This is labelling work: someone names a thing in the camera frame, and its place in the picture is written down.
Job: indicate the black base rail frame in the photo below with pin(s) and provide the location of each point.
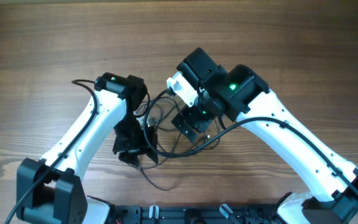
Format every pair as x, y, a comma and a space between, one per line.
249, 214

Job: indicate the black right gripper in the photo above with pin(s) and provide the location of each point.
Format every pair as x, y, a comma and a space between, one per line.
184, 126

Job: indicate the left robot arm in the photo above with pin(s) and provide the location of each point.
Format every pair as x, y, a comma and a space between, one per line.
50, 189

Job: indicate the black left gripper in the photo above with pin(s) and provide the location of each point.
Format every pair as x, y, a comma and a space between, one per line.
142, 149

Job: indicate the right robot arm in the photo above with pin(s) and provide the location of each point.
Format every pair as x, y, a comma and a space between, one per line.
209, 91

